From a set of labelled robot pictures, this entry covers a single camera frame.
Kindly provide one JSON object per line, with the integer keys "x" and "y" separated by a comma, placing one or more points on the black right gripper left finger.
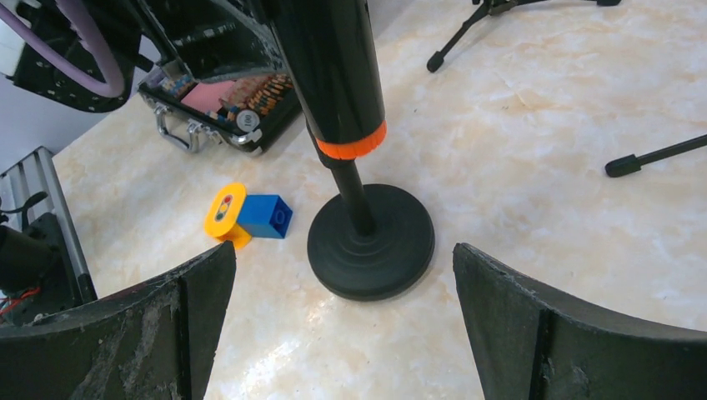
{"x": 154, "y": 340}

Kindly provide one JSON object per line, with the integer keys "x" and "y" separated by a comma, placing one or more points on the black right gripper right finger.
{"x": 533, "y": 341}

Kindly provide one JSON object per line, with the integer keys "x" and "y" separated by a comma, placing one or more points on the black round-base microphone stand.
{"x": 371, "y": 241}

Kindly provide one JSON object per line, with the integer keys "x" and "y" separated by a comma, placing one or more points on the black shock-mount tripod stand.
{"x": 627, "y": 165}

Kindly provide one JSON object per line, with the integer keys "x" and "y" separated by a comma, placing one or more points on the black orange-tipped microphone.
{"x": 328, "y": 47}

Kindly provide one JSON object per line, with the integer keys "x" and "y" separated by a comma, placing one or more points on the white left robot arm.
{"x": 35, "y": 74}

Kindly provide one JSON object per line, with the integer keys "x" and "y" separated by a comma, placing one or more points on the yellow traffic light toy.
{"x": 221, "y": 221}

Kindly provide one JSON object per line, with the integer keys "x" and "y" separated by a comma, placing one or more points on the blue toy block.
{"x": 265, "y": 216}

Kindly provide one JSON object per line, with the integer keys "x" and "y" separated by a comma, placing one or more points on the black poker chip case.
{"x": 220, "y": 74}

